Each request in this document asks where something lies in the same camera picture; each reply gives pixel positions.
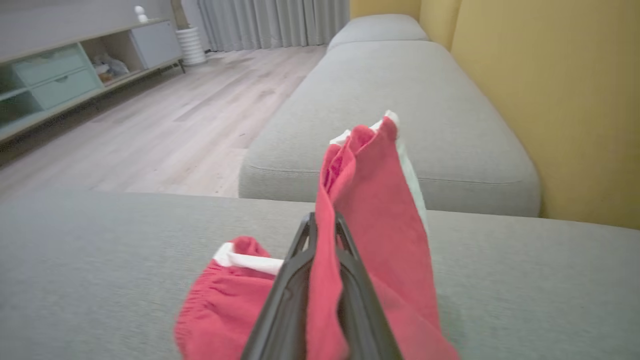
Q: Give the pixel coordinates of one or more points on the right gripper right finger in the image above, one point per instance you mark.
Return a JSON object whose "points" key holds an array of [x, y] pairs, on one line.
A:
{"points": [[362, 315]]}

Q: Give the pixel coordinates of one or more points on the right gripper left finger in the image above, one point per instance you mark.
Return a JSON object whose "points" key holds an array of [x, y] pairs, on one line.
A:
{"points": [[282, 310]]}

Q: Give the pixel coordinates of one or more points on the red white basketball shorts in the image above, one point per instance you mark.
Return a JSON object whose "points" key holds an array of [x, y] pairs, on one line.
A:
{"points": [[375, 200]]}

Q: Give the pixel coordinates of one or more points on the grey sofa cushion block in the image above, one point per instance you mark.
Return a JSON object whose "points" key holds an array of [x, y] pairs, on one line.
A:
{"points": [[400, 110]]}

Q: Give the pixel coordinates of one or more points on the white ribbed floor vase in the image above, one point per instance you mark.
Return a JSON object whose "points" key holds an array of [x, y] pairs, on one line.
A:
{"points": [[192, 46]]}

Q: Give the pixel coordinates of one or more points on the grey pleated curtain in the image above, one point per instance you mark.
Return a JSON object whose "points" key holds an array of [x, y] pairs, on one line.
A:
{"points": [[275, 22]]}

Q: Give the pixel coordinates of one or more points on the toys in cabinet shelf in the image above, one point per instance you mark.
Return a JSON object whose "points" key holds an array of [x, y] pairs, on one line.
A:
{"points": [[110, 67]]}

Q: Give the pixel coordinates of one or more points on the long low media cabinet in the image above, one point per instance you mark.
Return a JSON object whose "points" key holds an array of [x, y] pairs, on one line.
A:
{"points": [[55, 75]]}

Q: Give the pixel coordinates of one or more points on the small white figurine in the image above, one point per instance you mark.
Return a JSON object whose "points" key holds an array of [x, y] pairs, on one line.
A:
{"points": [[141, 14]]}

